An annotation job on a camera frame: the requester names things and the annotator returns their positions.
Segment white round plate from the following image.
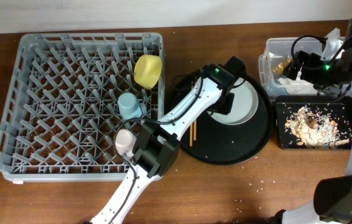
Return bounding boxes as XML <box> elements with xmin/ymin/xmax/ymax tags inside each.
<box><xmin>211</xmin><ymin>82</ymin><xmax>259</xmax><ymax>125</ymax></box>

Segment brown Nescafe Gold wrapper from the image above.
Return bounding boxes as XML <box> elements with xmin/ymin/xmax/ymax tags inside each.
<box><xmin>272</xmin><ymin>58</ymin><xmax>292</xmax><ymax>74</ymax></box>

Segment food scraps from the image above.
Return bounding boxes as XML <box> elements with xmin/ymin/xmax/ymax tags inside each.
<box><xmin>280</xmin><ymin>106</ymin><xmax>352</xmax><ymax>149</ymax></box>

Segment yellow bowl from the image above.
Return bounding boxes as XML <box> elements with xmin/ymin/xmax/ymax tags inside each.
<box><xmin>134</xmin><ymin>55</ymin><xmax>163</xmax><ymax>90</ymax></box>

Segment blue plastic cup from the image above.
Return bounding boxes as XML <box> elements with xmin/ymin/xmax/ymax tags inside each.
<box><xmin>118</xmin><ymin>93</ymin><xmax>143</xmax><ymax>119</ymax></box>

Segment pink plastic cup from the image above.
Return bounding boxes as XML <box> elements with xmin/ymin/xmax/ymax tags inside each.
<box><xmin>115</xmin><ymin>129</ymin><xmax>136</xmax><ymax>157</ymax></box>

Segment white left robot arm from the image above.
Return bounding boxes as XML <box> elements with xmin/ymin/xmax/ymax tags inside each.
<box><xmin>90</xmin><ymin>57</ymin><xmax>246</xmax><ymax>224</ymax></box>

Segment grey dishwasher rack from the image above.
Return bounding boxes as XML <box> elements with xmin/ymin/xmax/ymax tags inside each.
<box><xmin>0</xmin><ymin>32</ymin><xmax>165</xmax><ymax>184</ymax></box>

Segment white crumpled paper towel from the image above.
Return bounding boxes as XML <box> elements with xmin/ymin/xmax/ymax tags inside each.
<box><xmin>277</xmin><ymin>78</ymin><xmax>317</xmax><ymax>95</ymax></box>

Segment clear plastic bin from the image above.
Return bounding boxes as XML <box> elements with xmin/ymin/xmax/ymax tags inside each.
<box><xmin>259</xmin><ymin>36</ymin><xmax>352</xmax><ymax>99</ymax></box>

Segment black rectangular tray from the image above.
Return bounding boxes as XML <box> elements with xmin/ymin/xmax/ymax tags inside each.
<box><xmin>275</xmin><ymin>96</ymin><xmax>352</xmax><ymax>150</ymax></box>

